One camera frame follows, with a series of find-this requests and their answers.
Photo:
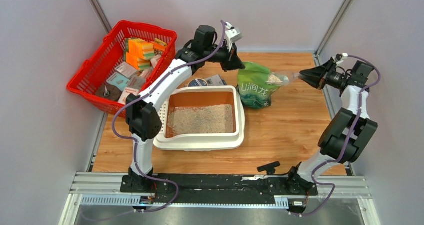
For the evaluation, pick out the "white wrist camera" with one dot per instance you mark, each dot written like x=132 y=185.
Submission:
x=341 y=57
x=232 y=35

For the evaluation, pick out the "brown round scrubber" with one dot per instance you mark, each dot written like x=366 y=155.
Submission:
x=109 y=92

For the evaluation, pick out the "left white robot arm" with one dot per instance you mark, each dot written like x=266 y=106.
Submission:
x=142 y=110

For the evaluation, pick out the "orange sponge pack lower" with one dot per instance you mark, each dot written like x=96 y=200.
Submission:
x=137 y=62

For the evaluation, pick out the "white orange litter box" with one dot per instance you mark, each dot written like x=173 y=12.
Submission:
x=202 y=118

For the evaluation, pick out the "clear plastic scoop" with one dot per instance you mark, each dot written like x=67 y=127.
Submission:
x=282 y=78

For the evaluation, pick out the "teal card package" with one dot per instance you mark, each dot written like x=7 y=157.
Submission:
x=118 y=80

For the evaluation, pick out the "white pink sponge box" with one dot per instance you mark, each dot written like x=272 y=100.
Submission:
x=126 y=92

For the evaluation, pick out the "red plastic shopping basket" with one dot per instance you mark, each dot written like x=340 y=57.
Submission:
x=95 y=71

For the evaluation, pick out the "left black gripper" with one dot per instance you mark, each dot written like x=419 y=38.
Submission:
x=231 y=61

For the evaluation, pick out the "orange sponge pack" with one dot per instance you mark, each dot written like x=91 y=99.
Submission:
x=140 y=48
x=137 y=62

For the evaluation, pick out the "black T-shaped tool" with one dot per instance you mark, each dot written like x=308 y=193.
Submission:
x=269 y=168

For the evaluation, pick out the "green cat litter bag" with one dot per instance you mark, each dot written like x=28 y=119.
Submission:
x=252 y=86

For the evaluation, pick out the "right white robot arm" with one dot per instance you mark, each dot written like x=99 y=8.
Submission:
x=349 y=132

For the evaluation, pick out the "black mounting base plate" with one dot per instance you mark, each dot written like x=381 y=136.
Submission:
x=214 y=188

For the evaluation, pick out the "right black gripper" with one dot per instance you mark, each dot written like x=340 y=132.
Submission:
x=319 y=76

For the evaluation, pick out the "orange sponge pack upper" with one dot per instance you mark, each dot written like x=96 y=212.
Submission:
x=140 y=48

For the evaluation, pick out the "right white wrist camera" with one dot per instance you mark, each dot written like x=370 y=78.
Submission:
x=341 y=57

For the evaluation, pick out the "aluminium frame rail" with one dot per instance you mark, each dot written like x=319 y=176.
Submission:
x=96 y=199

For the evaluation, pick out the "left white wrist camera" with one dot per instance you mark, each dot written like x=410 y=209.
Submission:
x=232 y=35

